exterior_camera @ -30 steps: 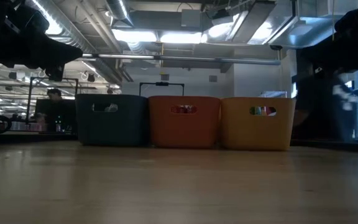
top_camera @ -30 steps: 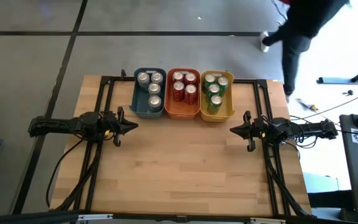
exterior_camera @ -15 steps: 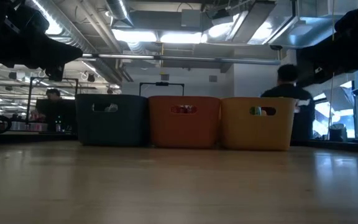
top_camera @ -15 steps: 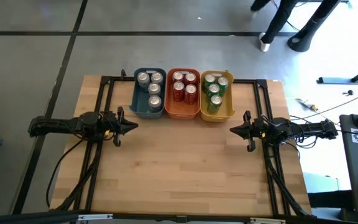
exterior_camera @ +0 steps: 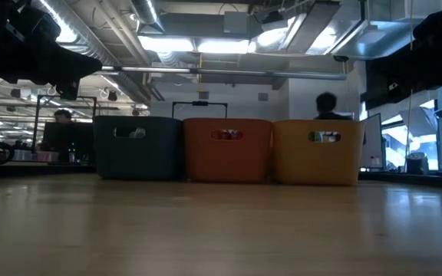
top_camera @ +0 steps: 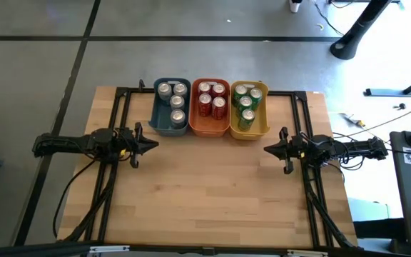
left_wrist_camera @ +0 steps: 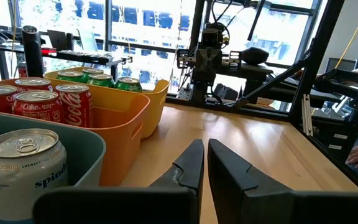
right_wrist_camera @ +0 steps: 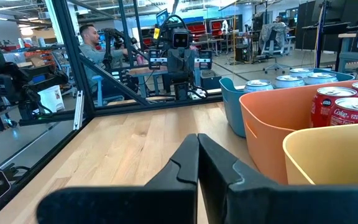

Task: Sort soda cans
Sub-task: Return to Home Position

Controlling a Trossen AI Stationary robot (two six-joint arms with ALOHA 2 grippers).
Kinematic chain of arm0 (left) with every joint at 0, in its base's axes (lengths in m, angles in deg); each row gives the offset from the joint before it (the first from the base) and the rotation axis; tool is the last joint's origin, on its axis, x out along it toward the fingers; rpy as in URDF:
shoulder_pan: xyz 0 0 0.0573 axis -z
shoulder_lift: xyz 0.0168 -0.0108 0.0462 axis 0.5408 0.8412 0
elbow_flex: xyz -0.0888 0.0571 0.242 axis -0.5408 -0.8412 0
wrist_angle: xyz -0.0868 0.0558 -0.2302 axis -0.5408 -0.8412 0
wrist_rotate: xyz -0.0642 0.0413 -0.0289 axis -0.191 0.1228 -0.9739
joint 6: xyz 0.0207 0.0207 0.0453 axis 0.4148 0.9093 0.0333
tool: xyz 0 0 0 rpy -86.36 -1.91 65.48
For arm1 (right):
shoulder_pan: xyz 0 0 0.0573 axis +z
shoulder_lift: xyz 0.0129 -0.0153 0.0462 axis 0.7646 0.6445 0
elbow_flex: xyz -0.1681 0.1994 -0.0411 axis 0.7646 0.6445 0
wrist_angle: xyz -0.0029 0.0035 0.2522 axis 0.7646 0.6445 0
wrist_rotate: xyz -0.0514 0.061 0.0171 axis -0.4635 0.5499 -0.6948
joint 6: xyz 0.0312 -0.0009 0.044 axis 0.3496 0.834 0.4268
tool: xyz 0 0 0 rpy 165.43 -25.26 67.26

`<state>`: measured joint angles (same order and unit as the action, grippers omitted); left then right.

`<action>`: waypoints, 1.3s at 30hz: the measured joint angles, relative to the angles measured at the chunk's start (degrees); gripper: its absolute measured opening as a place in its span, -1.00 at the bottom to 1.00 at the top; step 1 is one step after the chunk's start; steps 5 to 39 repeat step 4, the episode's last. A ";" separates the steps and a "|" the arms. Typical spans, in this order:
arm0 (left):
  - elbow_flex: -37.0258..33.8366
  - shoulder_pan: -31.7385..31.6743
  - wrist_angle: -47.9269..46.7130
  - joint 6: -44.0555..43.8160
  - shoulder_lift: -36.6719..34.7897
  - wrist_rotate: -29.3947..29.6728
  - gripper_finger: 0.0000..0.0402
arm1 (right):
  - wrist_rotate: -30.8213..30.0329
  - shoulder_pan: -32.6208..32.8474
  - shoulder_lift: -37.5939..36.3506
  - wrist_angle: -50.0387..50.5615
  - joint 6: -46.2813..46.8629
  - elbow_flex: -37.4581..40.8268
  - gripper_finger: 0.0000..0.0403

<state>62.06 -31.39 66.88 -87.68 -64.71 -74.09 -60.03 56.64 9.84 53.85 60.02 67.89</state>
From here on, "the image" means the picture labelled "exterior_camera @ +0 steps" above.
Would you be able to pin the white board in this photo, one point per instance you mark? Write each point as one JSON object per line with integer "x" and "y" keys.
{"x": 372, "y": 142}

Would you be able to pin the teal plastic bin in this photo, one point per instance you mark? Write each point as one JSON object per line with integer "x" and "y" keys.
{"x": 140, "y": 161}

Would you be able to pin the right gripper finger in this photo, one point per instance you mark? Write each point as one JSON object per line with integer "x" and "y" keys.
{"x": 390, "y": 80}

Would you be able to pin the silver soda can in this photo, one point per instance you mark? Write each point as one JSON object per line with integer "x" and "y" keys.
{"x": 137, "y": 133}

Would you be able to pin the grey horizontal ceiling pipe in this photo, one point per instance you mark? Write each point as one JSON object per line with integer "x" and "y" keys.
{"x": 225, "y": 71}

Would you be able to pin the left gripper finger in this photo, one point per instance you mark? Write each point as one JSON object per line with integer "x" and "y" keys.
{"x": 77, "y": 65}

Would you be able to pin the black gantry frame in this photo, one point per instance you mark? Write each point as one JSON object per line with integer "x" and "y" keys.
{"x": 200, "y": 103}
{"x": 86, "y": 97}

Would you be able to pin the dark trash bin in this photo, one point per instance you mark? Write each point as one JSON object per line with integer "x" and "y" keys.
{"x": 416, "y": 164}

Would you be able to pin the grey wall vent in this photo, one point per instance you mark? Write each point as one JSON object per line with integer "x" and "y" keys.
{"x": 263, "y": 96}
{"x": 203, "y": 95}

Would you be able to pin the silver spiral ceiling duct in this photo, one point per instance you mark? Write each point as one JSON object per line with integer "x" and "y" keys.
{"x": 146, "y": 15}

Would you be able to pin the yellow plastic bin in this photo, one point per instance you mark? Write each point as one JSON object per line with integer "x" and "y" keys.
{"x": 317, "y": 165}

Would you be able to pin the green soda can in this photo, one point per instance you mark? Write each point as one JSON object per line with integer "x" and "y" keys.
{"x": 315, "y": 137}

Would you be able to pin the orange plastic bin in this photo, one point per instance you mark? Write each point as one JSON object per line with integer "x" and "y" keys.
{"x": 226, "y": 161}

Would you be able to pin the person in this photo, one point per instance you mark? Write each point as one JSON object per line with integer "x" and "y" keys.
{"x": 63, "y": 115}
{"x": 326, "y": 107}

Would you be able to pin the large silver spiral duct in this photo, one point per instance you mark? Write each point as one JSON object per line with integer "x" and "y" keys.
{"x": 90, "y": 34}

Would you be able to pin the bright ceiling light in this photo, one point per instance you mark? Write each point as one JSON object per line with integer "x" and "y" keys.
{"x": 223, "y": 46}
{"x": 165, "y": 44}

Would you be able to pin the grey ceiling box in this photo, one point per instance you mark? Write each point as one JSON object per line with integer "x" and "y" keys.
{"x": 236, "y": 22}

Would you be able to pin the black ceiling camera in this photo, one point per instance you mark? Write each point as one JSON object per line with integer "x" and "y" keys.
{"x": 340, "y": 58}

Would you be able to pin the flat metal ceiling duct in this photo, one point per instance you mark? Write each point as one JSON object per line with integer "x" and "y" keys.
{"x": 309, "y": 27}

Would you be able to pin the red cola can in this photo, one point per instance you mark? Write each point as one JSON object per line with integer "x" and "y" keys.
{"x": 219, "y": 135}
{"x": 235, "y": 135}

